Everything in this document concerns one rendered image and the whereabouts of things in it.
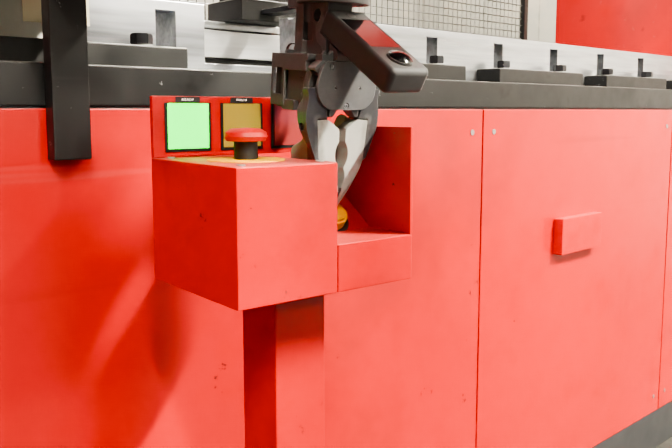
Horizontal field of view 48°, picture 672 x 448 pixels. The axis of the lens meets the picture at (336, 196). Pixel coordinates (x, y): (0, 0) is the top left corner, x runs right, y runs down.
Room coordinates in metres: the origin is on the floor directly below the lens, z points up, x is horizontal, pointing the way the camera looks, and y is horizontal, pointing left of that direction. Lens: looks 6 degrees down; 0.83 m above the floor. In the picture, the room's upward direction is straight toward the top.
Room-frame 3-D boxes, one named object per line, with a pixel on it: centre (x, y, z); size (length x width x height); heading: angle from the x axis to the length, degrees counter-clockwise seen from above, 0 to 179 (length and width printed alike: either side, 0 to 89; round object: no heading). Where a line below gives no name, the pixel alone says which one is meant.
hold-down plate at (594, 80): (1.80, -0.69, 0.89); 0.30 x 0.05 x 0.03; 132
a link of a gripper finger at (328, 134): (0.75, 0.03, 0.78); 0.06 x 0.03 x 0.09; 39
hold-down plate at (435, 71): (1.26, -0.10, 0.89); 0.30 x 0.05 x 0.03; 132
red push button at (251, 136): (0.69, 0.08, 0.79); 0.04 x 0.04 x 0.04
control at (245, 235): (0.73, 0.05, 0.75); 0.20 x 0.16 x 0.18; 129
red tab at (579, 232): (1.47, -0.48, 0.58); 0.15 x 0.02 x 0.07; 132
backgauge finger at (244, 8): (1.36, 0.11, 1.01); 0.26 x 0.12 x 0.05; 42
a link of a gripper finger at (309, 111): (0.73, 0.02, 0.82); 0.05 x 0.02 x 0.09; 129
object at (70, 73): (0.76, 0.26, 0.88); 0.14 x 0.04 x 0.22; 42
